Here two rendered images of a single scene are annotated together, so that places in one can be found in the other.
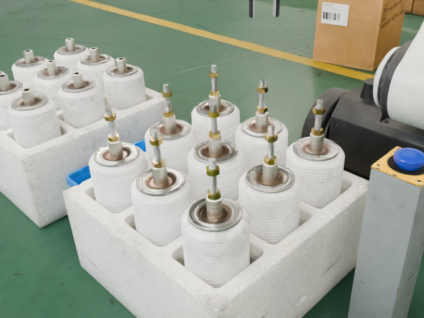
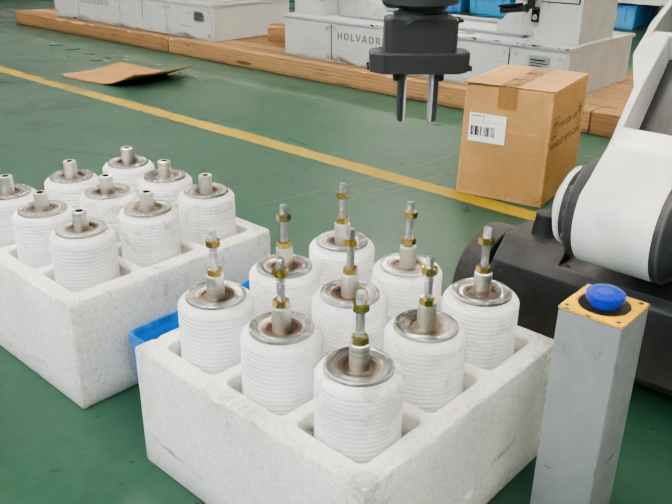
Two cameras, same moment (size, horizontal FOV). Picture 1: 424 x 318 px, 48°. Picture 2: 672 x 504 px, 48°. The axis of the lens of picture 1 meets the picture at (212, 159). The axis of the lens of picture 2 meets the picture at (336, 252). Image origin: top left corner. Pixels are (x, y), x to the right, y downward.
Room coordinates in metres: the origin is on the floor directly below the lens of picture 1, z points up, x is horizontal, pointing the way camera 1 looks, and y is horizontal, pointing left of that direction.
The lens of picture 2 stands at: (-0.15, 0.08, 0.68)
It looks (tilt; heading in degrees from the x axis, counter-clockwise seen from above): 24 degrees down; 355
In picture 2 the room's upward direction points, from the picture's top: 1 degrees clockwise
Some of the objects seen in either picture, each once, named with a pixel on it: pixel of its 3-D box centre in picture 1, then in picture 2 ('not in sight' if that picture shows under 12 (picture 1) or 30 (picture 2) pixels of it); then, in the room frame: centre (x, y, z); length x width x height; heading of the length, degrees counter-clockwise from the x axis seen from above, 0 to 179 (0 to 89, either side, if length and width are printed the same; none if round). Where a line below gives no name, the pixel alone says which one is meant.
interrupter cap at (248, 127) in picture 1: (261, 127); (407, 265); (0.77, -0.09, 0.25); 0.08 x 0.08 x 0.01
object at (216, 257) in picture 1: (217, 262); (357, 436); (0.53, 0.00, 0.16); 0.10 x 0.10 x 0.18
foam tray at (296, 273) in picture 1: (218, 226); (347, 401); (0.69, -0.01, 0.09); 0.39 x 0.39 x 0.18; 43
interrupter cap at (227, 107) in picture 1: (215, 108); (342, 241); (0.86, -0.01, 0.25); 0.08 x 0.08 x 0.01
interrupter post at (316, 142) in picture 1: (316, 142); (482, 283); (0.69, -0.17, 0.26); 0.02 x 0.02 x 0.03
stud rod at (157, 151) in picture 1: (157, 153); (280, 288); (0.61, 0.08, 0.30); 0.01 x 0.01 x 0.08
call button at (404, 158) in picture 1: (409, 161); (605, 299); (0.53, -0.26, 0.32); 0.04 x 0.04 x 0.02
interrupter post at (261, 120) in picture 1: (261, 120); (407, 256); (0.77, -0.09, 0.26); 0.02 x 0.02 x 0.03
